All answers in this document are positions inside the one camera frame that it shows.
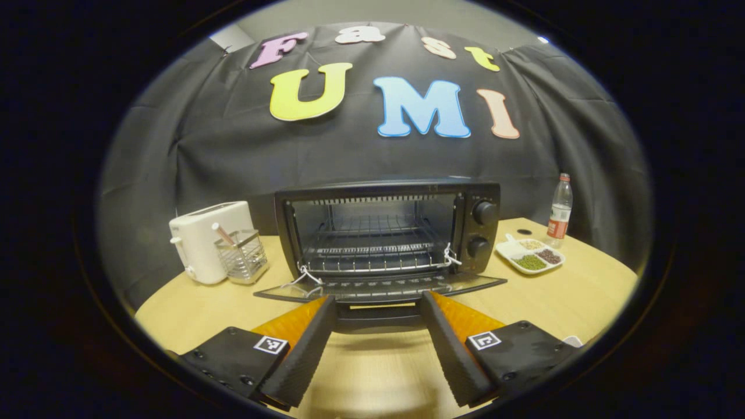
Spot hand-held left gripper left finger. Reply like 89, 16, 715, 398
175, 296, 339, 409

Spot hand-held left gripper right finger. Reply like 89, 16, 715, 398
421, 291, 583, 409

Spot black electric oven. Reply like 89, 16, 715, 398
253, 179, 508, 333

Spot white divided bean dish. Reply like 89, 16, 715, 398
495, 233, 566, 275

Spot pink stick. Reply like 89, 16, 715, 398
211, 222, 236, 247

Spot white toaster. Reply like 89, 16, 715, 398
169, 201, 257, 286

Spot clear red label water bottle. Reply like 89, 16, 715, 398
546, 173, 574, 248

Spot black backdrop cloth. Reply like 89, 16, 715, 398
96, 23, 652, 310

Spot metal wire utensil holder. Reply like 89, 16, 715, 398
214, 229, 270, 285

